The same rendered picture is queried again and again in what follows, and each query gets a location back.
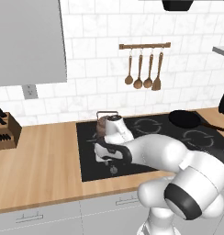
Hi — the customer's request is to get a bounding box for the grey wall cupboard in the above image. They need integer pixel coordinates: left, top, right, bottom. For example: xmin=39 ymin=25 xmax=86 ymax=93
xmin=211 ymin=45 xmax=224 ymax=59
xmin=0 ymin=0 xmax=68 ymax=88

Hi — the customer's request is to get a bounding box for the grey wall socket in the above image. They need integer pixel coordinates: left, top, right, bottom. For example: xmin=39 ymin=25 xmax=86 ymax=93
xmin=22 ymin=84 xmax=39 ymax=100

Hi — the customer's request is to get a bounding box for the wooden wall rail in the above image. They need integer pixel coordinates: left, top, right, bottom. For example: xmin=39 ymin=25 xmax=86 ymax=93
xmin=118 ymin=41 xmax=172 ymax=50

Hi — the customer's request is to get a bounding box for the grey drawer front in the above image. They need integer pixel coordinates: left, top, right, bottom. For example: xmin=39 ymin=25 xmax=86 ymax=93
xmin=0 ymin=199 xmax=83 ymax=235
xmin=79 ymin=190 xmax=152 ymax=235

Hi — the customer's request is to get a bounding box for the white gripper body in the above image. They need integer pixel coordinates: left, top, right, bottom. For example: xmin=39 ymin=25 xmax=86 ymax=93
xmin=94 ymin=142 xmax=124 ymax=163

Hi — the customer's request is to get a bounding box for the small wooden spoon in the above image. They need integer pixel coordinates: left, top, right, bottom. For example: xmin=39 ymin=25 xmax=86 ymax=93
xmin=124 ymin=50 xmax=134 ymax=86

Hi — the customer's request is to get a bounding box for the brown kettle with grey handle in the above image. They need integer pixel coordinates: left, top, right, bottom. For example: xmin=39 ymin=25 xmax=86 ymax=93
xmin=95 ymin=110 xmax=119 ymax=139

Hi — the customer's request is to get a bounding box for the black range hood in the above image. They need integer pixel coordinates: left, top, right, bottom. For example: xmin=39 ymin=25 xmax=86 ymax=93
xmin=161 ymin=0 xmax=196 ymax=13

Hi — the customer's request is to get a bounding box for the grey drawer handle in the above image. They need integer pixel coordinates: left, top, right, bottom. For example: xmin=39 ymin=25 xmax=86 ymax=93
xmin=115 ymin=196 xmax=141 ymax=207
xmin=15 ymin=213 xmax=45 ymax=224

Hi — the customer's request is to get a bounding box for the black hob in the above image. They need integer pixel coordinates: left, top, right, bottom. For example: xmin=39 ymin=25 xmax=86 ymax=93
xmin=75 ymin=111 xmax=224 ymax=184

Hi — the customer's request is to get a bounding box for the wooden ladle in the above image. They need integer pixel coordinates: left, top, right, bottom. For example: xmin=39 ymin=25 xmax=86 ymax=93
xmin=132 ymin=50 xmax=144 ymax=90

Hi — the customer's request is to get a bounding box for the wooden knife block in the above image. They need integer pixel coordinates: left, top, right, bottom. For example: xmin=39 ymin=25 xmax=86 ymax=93
xmin=0 ymin=111 xmax=23 ymax=151

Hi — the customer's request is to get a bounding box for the wooden spatula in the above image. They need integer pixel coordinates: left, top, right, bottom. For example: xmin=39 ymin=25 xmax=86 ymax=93
xmin=151 ymin=48 xmax=165 ymax=92

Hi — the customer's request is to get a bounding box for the black frying pan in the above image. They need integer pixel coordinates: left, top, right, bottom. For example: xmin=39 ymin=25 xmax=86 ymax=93
xmin=168 ymin=109 xmax=224 ymax=134

